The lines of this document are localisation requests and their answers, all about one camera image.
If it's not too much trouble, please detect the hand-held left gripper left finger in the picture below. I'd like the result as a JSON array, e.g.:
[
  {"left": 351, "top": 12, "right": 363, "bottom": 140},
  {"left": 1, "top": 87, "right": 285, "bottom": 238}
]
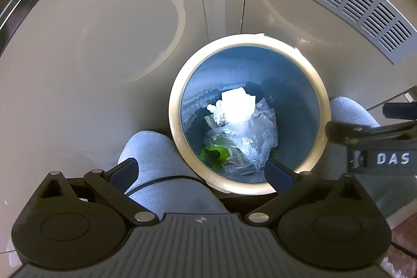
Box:
[{"left": 39, "top": 157, "right": 163, "bottom": 225}]

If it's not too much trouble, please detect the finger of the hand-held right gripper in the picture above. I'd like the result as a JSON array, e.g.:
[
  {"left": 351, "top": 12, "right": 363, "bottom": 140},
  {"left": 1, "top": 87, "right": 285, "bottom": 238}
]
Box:
[
  {"left": 326, "top": 120, "right": 417, "bottom": 174},
  {"left": 383, "top": 102, "right": 417, "bottom": 120}
]

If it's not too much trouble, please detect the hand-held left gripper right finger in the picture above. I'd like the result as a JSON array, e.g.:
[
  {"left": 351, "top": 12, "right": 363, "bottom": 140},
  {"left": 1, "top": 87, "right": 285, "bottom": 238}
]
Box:
[{"left": 244, "top": 158, "right": 375, "bottom": 226}]

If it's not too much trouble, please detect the cream round trash bin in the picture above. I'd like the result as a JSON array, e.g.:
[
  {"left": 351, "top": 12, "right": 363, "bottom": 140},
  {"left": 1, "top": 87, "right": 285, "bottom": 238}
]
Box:
[{"left": 168, "top": 34, "right": 331, "bottom": 195}]

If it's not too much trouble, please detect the person's left leg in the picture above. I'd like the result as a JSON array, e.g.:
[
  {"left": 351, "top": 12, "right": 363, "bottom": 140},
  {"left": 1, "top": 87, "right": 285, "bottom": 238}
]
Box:
[{"left": 117, "top": 130, "right": 230, "bottom": 217}]

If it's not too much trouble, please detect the person's leg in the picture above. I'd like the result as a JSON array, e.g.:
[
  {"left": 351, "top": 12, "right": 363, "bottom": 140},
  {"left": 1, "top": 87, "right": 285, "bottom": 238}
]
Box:
[
  {"left": 117, "top": 130, "right": 230, "bottom": 217},
  {"left": 329, "top": 96, "right": 417, "bottom": 220}
]

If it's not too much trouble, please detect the person's right leg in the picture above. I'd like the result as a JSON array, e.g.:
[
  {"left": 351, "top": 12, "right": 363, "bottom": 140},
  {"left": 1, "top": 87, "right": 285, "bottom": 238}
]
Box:
[{"left": 329, "top": 96, "right": 417, "bottom": 220}]

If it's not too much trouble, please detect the green plastic packaging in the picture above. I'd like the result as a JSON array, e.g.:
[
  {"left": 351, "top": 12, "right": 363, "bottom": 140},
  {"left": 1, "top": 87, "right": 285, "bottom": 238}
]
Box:
[{"left": 199, "top": 139, "right": 240, "bottom": 168}]

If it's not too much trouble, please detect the beige cabinet door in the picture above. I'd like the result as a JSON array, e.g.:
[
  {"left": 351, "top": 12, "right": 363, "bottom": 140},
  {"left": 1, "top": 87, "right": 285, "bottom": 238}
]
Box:
[
  {"left": 0, "top": 0, "right": 211, "bottom": 200},
  {"left": 239, "top": 0, "right": 417, "bottom": 109}
]

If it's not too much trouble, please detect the black cable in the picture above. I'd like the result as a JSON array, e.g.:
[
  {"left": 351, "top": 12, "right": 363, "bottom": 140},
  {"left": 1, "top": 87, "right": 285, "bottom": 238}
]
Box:
[{"left": 125, "top": 176, "right": 204, "bottom": 197}]

